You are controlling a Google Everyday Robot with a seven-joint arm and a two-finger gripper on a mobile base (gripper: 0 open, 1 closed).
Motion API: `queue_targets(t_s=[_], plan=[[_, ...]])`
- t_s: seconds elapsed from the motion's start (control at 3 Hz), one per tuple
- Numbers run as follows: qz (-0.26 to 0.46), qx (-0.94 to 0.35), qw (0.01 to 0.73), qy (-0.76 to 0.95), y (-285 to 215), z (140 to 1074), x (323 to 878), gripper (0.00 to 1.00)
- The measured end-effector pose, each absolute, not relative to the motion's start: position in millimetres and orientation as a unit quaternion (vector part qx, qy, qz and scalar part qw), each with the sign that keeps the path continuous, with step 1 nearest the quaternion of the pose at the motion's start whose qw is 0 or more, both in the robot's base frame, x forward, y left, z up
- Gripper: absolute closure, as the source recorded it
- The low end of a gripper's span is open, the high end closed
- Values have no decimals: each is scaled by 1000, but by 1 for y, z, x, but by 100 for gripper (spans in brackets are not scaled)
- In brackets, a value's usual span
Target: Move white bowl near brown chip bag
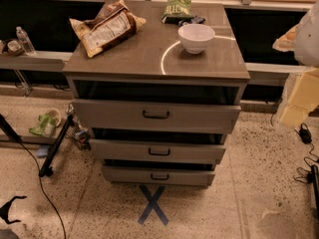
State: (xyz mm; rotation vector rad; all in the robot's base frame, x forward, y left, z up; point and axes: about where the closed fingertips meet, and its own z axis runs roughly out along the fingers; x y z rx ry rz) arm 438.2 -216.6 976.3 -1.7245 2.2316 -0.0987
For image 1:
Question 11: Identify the grey drawer cabinet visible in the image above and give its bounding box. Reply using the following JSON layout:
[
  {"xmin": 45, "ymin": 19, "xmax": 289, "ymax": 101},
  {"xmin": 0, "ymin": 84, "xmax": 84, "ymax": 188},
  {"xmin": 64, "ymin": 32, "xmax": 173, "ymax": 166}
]
[{"xmin": 62, "ymin": 0, "xmax": 251, "ymax": 188}]

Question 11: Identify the blue tape X mark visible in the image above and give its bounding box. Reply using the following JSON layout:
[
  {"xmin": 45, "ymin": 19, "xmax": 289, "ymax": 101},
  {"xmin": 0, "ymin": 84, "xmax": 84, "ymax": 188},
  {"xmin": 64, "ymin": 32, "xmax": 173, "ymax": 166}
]
[{"xmin": 138, "ymin": 185, "xmax": 168, "ymax": 226}]

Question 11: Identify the small dark blue packet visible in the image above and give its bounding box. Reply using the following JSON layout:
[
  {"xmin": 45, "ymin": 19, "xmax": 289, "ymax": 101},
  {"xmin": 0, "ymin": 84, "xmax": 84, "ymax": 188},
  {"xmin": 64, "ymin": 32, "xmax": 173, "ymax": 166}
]
[{"xmin": 178, "ymin": 16, "xmax": 205, "ymax": 27}]

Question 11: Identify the black tripod leg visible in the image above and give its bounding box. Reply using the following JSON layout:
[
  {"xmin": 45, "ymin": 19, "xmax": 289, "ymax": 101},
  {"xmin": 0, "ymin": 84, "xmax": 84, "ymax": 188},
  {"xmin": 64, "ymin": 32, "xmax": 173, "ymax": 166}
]
[{"xmin": 39, "ymin": 115, "xmax": 74, "ymax": 177}]

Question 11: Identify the green chip bag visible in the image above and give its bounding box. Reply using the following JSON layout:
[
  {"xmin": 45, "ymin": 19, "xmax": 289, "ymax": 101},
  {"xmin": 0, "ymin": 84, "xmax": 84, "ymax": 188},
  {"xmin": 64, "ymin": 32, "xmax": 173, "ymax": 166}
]
[{"xmin": 161, "ymin": 0, "xmax": 191, "ymax": 23}]

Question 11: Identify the white ceramic bowl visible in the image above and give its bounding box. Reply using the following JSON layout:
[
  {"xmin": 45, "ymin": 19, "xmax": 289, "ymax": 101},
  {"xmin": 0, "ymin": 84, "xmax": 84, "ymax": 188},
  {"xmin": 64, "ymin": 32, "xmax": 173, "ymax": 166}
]
[{"xmin": 178, "ymin": 24, "xmax": 215, "ymax": 54}]

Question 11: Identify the black power adapter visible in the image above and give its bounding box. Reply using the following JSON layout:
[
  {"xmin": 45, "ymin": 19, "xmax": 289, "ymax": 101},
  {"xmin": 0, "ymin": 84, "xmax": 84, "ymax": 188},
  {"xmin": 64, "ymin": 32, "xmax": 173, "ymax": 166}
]
[{"xmin": 299, "ymin": 123, "xmax": 312, "ymax": 144}]

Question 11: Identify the black floor cable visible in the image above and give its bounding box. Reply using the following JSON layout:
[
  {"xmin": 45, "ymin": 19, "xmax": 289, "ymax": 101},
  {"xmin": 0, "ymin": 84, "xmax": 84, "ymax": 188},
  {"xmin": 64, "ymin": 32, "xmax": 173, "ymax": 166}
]
[{"xmin": 0, "ymin": 114, "xmax": 68, "ymax": 239}]

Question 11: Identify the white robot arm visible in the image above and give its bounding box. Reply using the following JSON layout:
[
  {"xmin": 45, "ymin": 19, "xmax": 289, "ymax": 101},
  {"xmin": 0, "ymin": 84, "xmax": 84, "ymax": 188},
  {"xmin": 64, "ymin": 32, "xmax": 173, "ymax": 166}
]
[{"xmin": 272, "ymin": 1, "xmax": 319, "ymax": 127}]

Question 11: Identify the grey drawer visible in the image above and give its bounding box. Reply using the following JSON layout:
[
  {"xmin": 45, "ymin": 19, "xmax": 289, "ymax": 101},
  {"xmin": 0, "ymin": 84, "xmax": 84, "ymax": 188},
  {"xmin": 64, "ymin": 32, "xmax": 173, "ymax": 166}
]
[
  {"xmin": 102, "ymin": 165, "xmax": 215, "ymax": 187},
  {"xmin": 92, "ymin": 139, "xmax": 225, "ymax": 164},
  {"xmin": 73, "ymin": 99, "xmax": 241, "ymax": 134}
]

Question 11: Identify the top grey drawer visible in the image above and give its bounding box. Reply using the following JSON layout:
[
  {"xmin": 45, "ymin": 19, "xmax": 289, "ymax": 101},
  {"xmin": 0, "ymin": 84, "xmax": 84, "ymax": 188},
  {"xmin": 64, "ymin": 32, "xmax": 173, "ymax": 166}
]
[{"xmin": 73, "ymin": 99, "xmax": 241, "ymax": 134}]

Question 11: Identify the clear plastic water bottle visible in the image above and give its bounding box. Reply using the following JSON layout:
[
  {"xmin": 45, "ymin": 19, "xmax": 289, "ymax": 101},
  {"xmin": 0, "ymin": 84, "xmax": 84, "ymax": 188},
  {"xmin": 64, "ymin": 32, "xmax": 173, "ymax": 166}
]
[{"xmin": 16, "ymin": 26, "xmax": 36, "ymax": 56}]

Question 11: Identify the brown chip bag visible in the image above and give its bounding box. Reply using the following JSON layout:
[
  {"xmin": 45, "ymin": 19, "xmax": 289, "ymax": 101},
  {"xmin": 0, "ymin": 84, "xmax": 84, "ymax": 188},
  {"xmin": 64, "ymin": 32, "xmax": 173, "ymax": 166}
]
[{"xmin": 69, "ymin": 0, "xmax": 147, "ymax": 58}]

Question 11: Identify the middle grey drawer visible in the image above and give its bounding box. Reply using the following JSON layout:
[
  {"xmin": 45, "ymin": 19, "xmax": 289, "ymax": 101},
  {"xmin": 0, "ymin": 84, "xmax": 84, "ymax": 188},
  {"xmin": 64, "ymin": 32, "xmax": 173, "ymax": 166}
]
[{"xmin": 92, "ymin": 139, "xmax": 225, "ymax": 164}]

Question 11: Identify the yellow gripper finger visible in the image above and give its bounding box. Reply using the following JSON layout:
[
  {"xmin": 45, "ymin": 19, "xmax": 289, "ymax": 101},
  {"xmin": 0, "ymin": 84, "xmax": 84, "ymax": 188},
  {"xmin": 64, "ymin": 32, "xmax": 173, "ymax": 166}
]
[
  {"xmin": 279, "ymin": 68, "xmax": 319, "ymax": 127},
  {"xmin": 272, "ymin": 26, "xmax": 297, "ymax": 52}
]

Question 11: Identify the green white cloth bundle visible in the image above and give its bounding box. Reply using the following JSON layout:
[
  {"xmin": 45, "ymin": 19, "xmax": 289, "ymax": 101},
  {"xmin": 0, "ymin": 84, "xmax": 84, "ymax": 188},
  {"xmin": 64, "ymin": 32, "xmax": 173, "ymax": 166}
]
[{"xmin": 29, "ymin": 108, "xmax": 62, "ymax": 137}]

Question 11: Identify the bottom grey drawer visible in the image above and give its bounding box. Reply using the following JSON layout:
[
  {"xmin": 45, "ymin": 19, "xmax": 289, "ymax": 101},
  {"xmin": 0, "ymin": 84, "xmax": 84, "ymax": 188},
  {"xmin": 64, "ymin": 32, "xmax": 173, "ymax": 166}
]
[{"xmin": 102, "ymin": 165, "xmax": 215, "ymax": 187}]

